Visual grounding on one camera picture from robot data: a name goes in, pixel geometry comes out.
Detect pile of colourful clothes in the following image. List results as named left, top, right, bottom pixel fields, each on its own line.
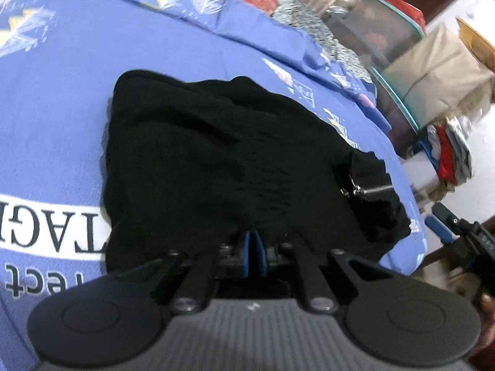
left=408, top=116, right=473, bottom=194

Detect person's right hand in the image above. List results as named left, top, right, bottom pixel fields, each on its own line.
left=470, top=293, right=495, bottom=357

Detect lower clear bin teal lid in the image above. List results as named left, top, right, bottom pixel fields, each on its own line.
left=368, top=67, right=420, bottom=159

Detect black pants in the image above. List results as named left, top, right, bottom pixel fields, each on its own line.
left=103, top=70, right=410, bottom=271

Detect beige fabric storage bag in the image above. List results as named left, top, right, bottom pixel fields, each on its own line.
left=383, top=23, right=494, bottom=128

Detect blue printed bedsheet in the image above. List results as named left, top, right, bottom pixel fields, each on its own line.
left=1, top=0, right=427, bottom=370

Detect clear storage bin teal lid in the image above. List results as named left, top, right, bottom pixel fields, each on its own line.
left=323, top=0, right=424, bottom=70

